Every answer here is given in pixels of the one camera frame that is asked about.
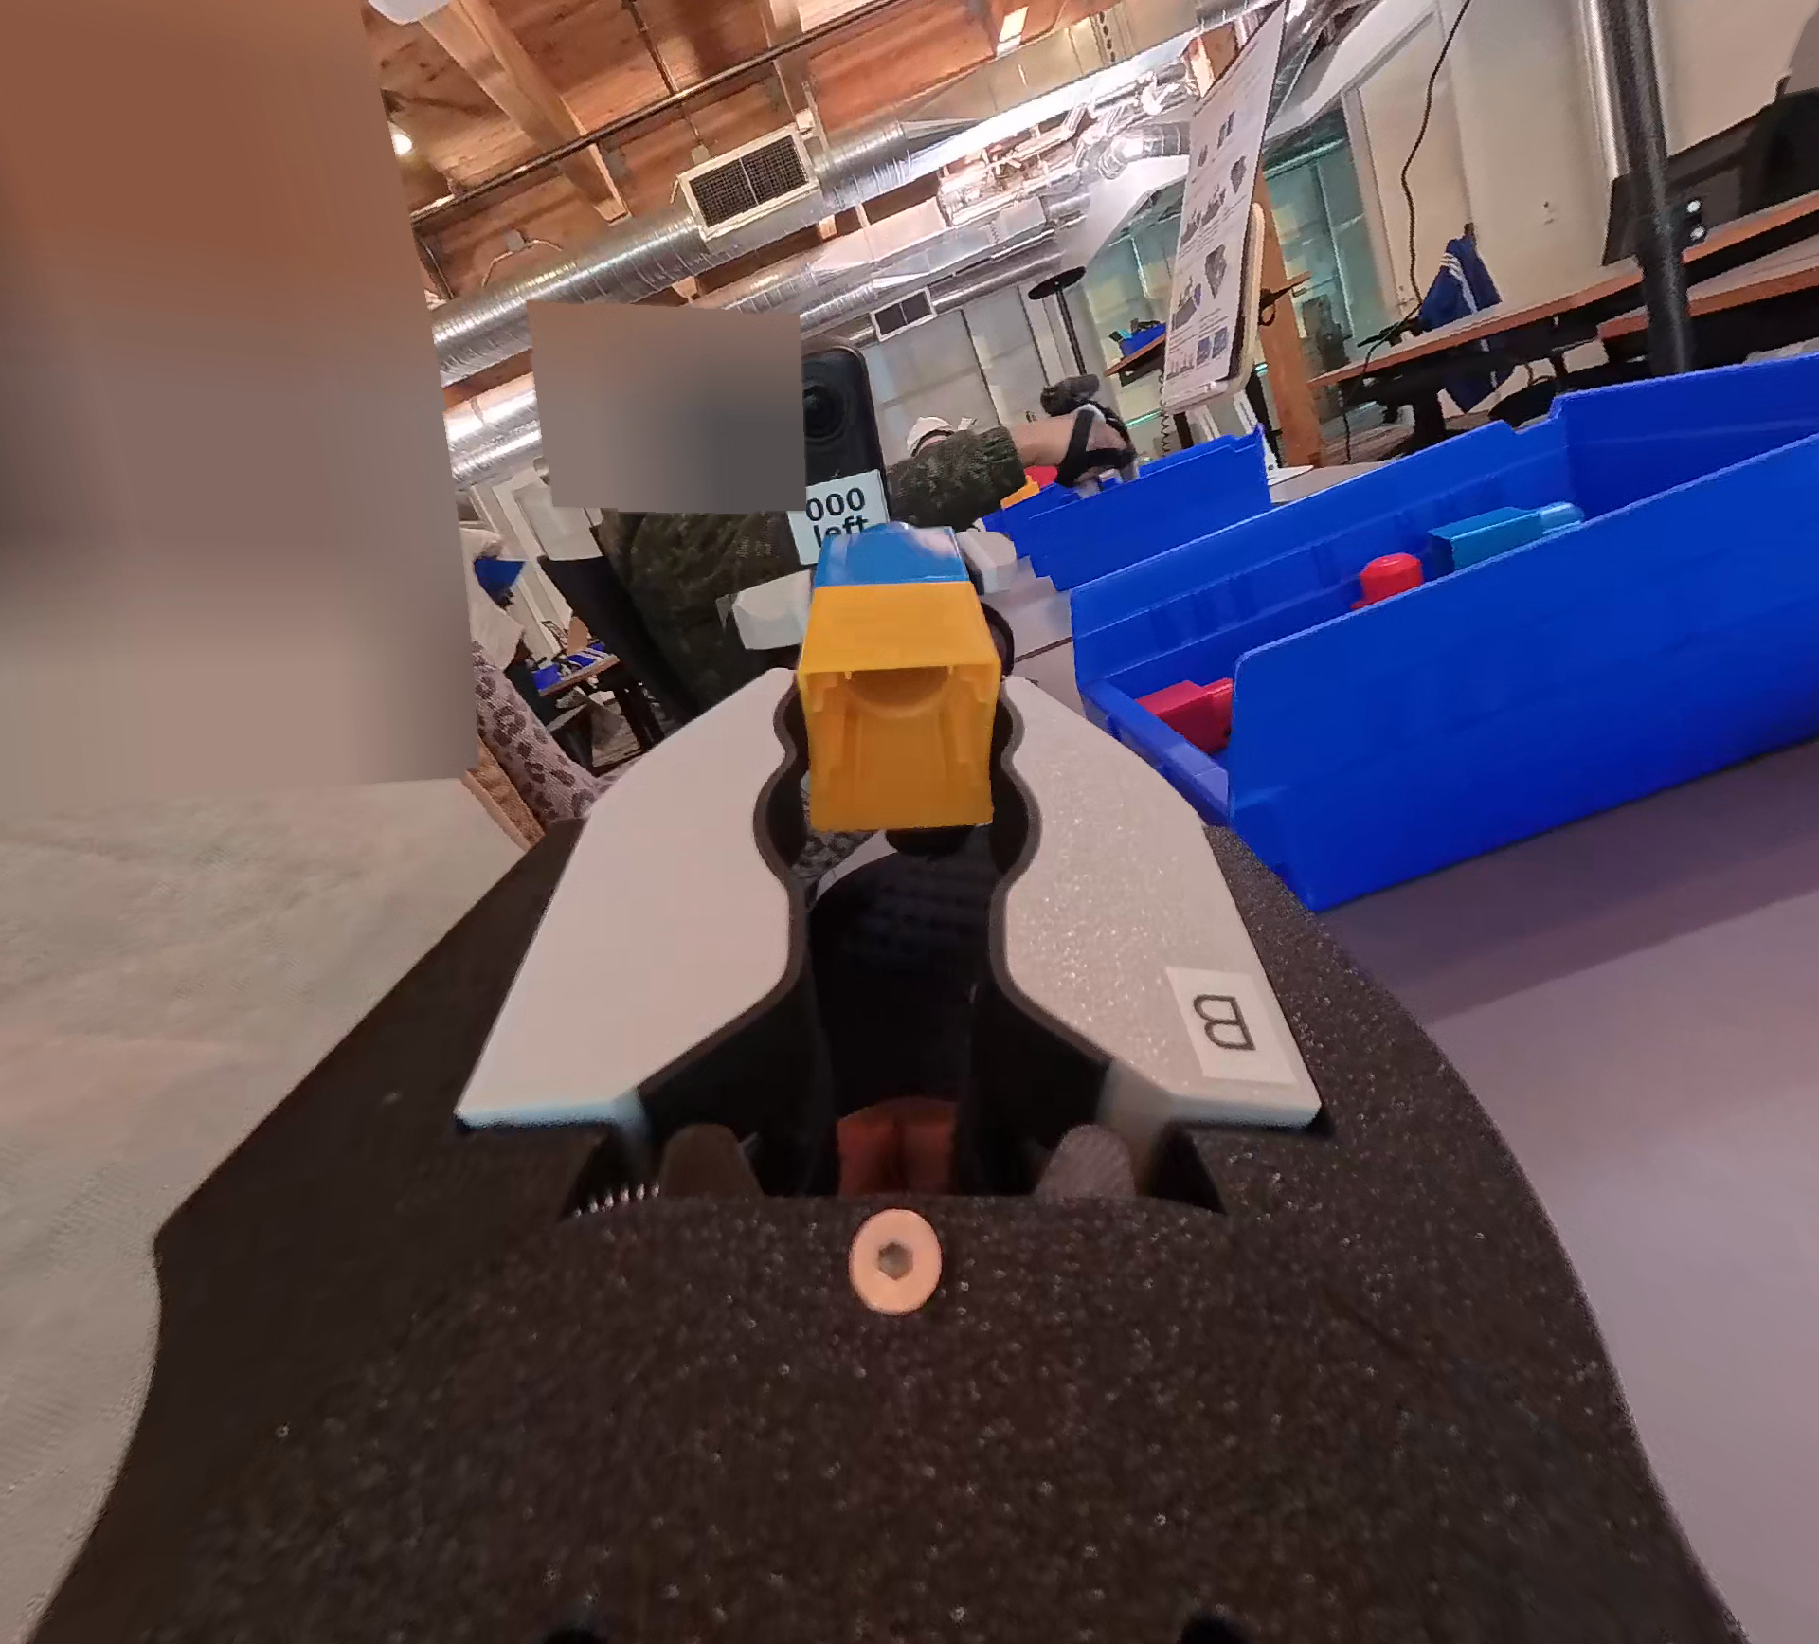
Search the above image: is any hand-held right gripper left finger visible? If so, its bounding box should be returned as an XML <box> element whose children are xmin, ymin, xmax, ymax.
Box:
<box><xmin>454</xmin><ymin>670</ymin><xmax>843</xmax><ymax>1193</ymax></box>

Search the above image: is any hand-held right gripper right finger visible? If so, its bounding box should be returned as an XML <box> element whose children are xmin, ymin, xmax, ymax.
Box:
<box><xmin>951</xmin><ymin>677</ymin><xmax>1326</xmax><ymax>1193</ymax></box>

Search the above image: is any blue toy block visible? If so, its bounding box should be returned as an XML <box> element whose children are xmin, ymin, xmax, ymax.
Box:
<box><xmin>812</xmin><ymin>520</ymin><xmax>971</xmax><ymax>596</ymax></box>
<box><xmin>1424</xmin><ymin>501</ymin><xmax>1589</xmax><ymax>583</ymax></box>

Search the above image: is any yellow toy block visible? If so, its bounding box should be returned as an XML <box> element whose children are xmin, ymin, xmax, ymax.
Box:
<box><xmin>795</xmin><ymin>585</ymin><xmax>994</xmax><ymax>831</ymax></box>

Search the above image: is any black floor lamp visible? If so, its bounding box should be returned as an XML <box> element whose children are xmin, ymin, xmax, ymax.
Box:
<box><xmin>1024</xmin><ymin>263</ymin><xmax>1093</xmax><ymax>388</ymax></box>

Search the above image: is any white air vent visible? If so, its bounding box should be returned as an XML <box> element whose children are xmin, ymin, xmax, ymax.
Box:
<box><xmin>670</xmin><ymin>122</ymin><xmax>825</xmax><ymax>242</ymax></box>

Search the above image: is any wooden easel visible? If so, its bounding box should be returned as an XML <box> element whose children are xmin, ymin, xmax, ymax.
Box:
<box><xmin>1250</xmin><ymin>200</ymin><xmax>1326</xmax><ymax>465</ymax></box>

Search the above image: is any instruction poster on wooden board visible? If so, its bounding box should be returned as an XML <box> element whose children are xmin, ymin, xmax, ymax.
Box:
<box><xmin>1157</xmin><ymin>0</ymin><xmax>1292</xmax><ymax>412</ymax></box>

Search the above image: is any blue striped jacket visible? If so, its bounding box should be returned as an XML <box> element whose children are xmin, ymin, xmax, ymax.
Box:
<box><xmin>1420</xmin><ymin>227</ymin><xmax>1508</xmax><ymax>340</ymax></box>

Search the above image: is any wooden desk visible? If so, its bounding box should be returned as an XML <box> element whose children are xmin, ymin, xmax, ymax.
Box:
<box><xmin>1307</xmin><ymin>206</ymin><xmax>1819</xmax><ymax>395</ymax></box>

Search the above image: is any grey steel column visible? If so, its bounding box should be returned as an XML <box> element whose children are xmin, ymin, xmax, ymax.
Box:
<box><xmin>1580</xmin><ymin>0</ymin><xmax>1695</xmax><ymax>378</ymax></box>

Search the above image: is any silver ventilation duct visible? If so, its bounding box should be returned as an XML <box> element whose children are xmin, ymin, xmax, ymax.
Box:
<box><xmin>429</xmin><ymin>0</ymin><xmax>1365</xmax><ymax>388</ymax></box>

